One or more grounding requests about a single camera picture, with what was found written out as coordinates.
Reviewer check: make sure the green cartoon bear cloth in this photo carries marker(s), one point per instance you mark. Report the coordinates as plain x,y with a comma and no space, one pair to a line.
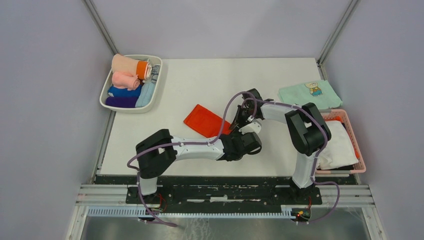
319,92

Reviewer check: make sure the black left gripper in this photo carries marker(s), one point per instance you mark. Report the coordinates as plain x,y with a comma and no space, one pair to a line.
231,133

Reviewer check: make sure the light blue rolled towel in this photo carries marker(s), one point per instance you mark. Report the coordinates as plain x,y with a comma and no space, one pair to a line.
148,88

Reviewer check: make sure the pink panda towel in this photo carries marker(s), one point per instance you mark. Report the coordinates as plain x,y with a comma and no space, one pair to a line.
123,80

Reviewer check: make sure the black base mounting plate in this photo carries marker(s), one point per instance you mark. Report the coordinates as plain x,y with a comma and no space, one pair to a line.
247,195

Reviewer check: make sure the left aluminium frame post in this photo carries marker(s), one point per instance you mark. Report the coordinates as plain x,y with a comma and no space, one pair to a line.
101,26

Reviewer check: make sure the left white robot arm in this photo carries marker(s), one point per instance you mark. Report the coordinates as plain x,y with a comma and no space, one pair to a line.
159,151

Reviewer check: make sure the purple rolled towel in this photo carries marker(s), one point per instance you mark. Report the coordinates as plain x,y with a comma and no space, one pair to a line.
121,102

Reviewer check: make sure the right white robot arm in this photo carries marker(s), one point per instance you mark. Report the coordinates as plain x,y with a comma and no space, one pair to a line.
308,131

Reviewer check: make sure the peach orange rolled towel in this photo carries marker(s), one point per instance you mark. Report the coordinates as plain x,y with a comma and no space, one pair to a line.
135,67

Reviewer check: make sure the front aluminium rail frame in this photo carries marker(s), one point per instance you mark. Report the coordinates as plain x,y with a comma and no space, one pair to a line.
101,212

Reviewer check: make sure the white folded towel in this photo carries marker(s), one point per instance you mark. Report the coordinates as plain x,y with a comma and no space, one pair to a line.
342,149

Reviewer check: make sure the aluminium corner frame post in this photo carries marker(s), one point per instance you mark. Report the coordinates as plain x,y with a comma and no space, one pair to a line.
334,36

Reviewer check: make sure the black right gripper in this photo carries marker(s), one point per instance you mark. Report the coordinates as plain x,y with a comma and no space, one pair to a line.
238,119

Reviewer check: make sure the pink perforated plastic basket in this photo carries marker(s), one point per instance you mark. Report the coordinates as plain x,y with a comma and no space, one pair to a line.
342,153

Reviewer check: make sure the white plastic tray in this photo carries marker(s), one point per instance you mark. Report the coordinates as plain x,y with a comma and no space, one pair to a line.
108,83

